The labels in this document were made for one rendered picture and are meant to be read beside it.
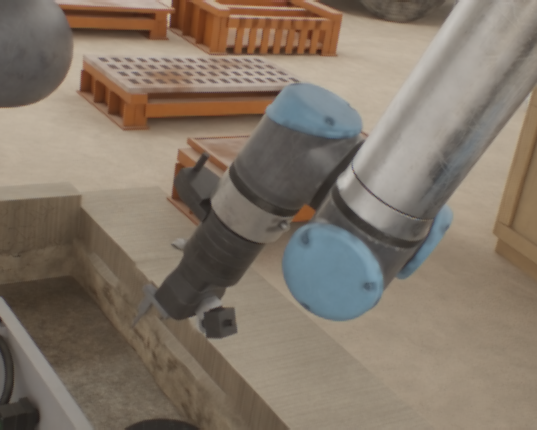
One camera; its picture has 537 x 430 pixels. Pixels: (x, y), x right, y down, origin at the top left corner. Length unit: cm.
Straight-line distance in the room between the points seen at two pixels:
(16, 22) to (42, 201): 337
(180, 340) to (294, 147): 260
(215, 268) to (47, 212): 321
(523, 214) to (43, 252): 212
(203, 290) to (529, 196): 334
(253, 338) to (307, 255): 257
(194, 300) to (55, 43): 35
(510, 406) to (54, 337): 177
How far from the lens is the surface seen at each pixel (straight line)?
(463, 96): 74
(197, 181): 105
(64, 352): 382
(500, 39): 73
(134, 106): 530
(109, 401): 356
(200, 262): 103
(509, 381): 350
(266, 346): 332
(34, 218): 420
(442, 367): 345
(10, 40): 82
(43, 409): 148
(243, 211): 98
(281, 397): 308
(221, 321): 106
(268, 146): 95
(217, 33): 728
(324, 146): 93
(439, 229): 93
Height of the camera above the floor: 202
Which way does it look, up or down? 22 degrees down
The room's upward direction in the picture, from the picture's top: 9 degrees clockwise
